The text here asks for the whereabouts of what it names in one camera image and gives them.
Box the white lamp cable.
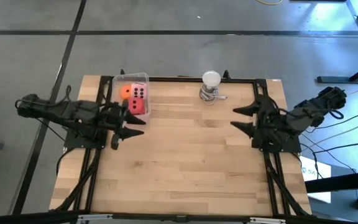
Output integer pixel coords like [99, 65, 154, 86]
[198, 86, 229, 106]

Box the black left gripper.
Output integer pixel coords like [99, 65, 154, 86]
[98, 101, 147, 141]

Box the white box with logo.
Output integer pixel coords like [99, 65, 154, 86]
[300, 156, 333, 204]

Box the black aluminium table frame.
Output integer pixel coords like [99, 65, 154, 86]
[49, 73, 314, 219]

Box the large red foam die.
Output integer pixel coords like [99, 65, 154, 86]
[127, 96, 146, 116]

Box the black T-shaped table leg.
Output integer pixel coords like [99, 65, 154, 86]
[316, 58, 358, 85]

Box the large orange foam die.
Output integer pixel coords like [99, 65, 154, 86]
[120, 85, 134, 101]

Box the large pink foam die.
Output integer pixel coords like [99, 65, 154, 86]
[130, 82, 149, 100]

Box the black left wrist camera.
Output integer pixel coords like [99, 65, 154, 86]
[111, 133, 121, 151]

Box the clear plastic bin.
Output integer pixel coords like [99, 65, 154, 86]
[111, 72, 152, 123]

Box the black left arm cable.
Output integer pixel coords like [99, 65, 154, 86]
[14, 85, 71, 109]

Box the thin black cable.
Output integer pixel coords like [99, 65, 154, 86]
[314, 140, 358, 155]

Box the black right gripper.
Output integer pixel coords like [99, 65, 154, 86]
[229, 96, 287, 151]

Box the yellow cable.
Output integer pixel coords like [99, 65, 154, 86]
[254, 0, 284, 6]

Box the white mushroom lamp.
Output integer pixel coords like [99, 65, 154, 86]
[199, 70, 222, 104]

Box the black crossbar with silver brackets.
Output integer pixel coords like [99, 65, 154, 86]
[0, 209, 358, 224]

